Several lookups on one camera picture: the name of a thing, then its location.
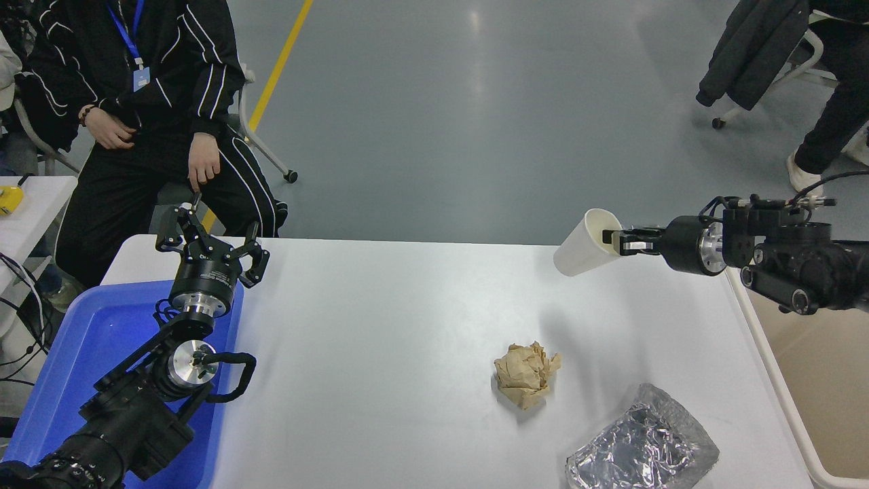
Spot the large pale bin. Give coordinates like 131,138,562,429
725,268,869,489

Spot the blue plastic tray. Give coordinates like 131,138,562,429
2,280,244,489

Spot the person's right hand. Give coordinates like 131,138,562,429
81,107,136,150

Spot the white wheeled chair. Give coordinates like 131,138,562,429
711,27,839,130
224,66,299,184

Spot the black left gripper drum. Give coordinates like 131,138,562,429
170,242,244,306

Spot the person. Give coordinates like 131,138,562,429
786,0,869,193
15,0,289,310
0,31,38,179

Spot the person's left hand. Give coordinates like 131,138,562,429
188,132,222,193

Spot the blue lanyard with badge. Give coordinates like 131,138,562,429
107,0,151,92

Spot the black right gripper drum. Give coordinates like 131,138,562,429
662,216,707,276

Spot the white paper cup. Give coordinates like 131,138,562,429
553,209,624,277

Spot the crumpled silver foil tray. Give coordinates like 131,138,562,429
565,382,720,489

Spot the crumpled tan paper ball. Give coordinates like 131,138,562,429
494,341,563,411

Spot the white side table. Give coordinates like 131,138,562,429
0,177,77,293

